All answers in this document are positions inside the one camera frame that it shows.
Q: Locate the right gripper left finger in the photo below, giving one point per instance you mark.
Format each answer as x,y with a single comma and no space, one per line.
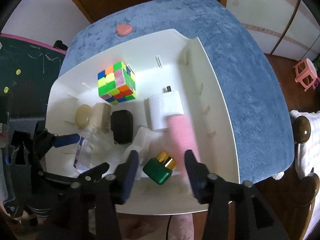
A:
115,190

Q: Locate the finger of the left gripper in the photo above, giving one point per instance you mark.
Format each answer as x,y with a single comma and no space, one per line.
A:
66,140
91,175

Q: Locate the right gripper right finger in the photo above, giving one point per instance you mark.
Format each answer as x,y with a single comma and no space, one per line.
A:
209,188

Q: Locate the clear plastic box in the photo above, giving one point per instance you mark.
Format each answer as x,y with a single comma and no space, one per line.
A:
93,149

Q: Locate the gold round tin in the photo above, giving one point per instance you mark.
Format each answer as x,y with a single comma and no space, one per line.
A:
82,116

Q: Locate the green bottle gold cap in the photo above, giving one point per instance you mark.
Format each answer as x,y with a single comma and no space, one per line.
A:
160,168

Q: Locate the black charger plug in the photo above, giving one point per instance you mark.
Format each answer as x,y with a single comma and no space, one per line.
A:
122,126

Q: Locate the multicolour puzzle cube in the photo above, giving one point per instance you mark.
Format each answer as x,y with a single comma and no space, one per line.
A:
116,83

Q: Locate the white plastic adapter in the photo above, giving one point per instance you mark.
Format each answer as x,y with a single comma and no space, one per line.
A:
161,106

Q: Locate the white plastic tray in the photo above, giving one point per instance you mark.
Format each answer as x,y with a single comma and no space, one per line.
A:
173,75

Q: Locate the wooden chair knob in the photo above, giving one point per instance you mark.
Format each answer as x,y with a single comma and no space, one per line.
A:
301,129

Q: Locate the pink oval sponge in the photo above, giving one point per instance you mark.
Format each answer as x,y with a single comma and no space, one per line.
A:
123,29

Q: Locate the pink toy stool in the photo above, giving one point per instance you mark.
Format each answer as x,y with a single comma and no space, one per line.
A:
306,73

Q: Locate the green chalkboard pink frame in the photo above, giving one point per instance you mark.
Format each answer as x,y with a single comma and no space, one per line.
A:
28,71

